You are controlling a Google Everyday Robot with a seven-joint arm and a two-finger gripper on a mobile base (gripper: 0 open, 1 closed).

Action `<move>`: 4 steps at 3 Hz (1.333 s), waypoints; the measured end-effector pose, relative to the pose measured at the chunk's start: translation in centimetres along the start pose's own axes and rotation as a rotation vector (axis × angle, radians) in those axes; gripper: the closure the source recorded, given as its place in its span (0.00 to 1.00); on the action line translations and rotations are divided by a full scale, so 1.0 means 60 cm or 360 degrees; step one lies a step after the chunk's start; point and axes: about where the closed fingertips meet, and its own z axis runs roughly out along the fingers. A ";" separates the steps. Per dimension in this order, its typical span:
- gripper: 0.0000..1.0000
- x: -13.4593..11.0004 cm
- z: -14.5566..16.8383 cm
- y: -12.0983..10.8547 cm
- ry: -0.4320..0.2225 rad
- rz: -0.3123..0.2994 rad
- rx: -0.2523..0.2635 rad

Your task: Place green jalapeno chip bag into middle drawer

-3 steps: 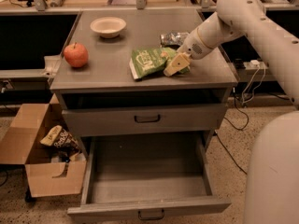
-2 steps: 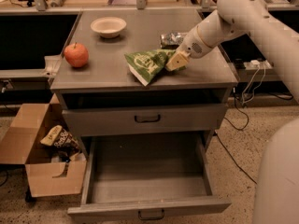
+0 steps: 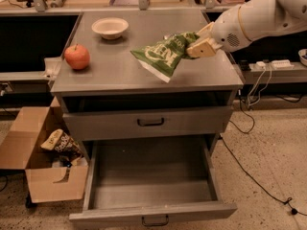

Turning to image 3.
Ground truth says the open cardboard box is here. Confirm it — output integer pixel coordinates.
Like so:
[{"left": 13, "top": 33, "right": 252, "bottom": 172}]
[{"left": 0, "top": 100, "right": 88, "bottom": 203}]

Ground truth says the brown snack bag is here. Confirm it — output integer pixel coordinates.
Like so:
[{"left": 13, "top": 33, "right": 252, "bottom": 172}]
[{"left": 40, "top": 128, "right": 83, "bottom": 157}]

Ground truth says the grey drawer cabinet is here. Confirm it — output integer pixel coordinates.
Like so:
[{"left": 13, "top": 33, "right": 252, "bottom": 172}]
[{"left": 50, "top": 9, "right": 245, "bottom": 146}]

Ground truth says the red apple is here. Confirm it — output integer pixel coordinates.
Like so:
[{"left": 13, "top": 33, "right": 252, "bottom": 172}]
[{"left": 64, "top": 44, "right": 90, "bottom": 70}]

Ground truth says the white bowl on shelf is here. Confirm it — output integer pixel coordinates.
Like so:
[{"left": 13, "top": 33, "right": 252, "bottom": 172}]
[{"left": 298, "top": 49, "right": 307, "bottom": 66}]

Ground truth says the white power strip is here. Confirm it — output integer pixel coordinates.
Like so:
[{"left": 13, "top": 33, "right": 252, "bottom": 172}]
[{"left": 255, "top": 59, "right": 294, "bottom": 70}]

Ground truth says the closed upper grey drawer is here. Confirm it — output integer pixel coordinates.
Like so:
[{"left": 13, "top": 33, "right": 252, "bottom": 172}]
[{"left": 63, "top": 106, "right": 232, "bottom": 141}]

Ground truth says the open lower grey drawer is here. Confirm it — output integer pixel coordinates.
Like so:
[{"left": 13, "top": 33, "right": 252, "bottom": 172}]
[{"left": 69, "top": 135, "right": 237, "bottom": 230}]

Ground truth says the green jalapeno chip bag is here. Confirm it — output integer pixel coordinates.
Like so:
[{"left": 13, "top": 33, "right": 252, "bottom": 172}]
[{"left": 131, "top": 32, "right": 199, "bottom": 82}]

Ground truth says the black floor cable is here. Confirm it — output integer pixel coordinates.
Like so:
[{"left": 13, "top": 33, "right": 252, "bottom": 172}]
[{"left": 220, "top": 99, "right": 307, "bottom": 218}]

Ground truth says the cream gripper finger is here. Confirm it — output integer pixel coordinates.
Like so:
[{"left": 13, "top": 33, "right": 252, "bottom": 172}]
[
  {"left": 197, "top": 22, "right": 214, "bottom": 38},
  {"left": 186, "top": 38, "right": 218, "bottom": 58}
]

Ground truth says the white paper bowl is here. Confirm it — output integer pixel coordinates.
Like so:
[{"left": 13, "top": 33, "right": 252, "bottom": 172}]
[{"left": 91, "top": 17, "right": 129, "bottom": 40}]

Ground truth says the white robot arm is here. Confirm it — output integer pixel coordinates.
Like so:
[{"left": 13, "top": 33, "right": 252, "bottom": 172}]
[{"left": 186, "top": 0, "right": 307, "bottom": 58}]

